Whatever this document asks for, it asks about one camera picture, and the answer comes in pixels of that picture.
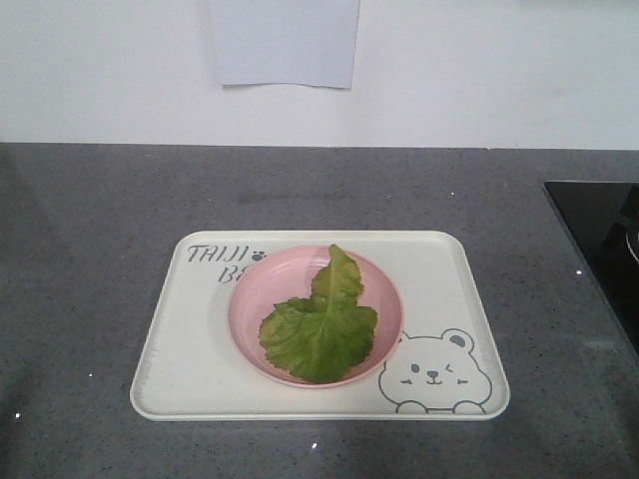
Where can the cream bear-print serving tray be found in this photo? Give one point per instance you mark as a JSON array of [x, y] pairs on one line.
[[445, 367]]

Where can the black glass gas stove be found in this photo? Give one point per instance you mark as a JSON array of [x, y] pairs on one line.
[[602, 218]]

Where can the pink round plate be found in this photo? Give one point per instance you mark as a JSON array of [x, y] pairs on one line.
[[289, 273]]

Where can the white paper sheet on wall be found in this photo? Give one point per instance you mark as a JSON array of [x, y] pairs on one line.
[[295, 42]]

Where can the green lettuce leaf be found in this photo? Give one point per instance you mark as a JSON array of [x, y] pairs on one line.
[[319, 339]]

